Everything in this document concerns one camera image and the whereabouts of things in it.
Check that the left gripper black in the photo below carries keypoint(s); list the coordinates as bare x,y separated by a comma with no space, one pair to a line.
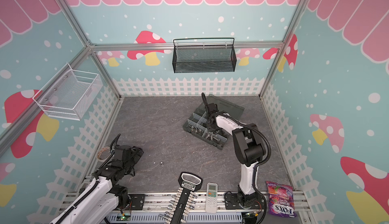
136,157

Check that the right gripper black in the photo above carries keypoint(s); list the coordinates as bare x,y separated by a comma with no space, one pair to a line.
209,114

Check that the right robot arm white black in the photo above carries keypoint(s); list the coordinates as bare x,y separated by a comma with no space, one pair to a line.
251,147

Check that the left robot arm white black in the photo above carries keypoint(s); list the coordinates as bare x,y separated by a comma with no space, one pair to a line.
104,194

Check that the grey compartment organizer box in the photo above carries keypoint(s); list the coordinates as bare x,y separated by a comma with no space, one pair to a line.
202,124

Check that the masking tape roll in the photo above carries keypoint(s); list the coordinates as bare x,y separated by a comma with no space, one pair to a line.
103,154

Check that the white remote control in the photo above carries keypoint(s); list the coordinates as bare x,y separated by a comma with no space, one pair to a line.
211,198

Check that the black tool with sockets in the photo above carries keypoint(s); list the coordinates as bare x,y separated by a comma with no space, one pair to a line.
183,202

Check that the purple Fox's candy bag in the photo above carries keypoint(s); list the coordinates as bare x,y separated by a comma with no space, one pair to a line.
281,201

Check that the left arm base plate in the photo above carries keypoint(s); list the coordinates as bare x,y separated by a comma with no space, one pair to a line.
135,202

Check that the black mesh wall basket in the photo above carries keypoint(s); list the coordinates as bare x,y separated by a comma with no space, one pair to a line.
204,55

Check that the white wire wall basket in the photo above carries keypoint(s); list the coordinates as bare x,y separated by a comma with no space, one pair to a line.
69,94

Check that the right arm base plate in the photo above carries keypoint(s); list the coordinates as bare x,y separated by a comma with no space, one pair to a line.
238,200

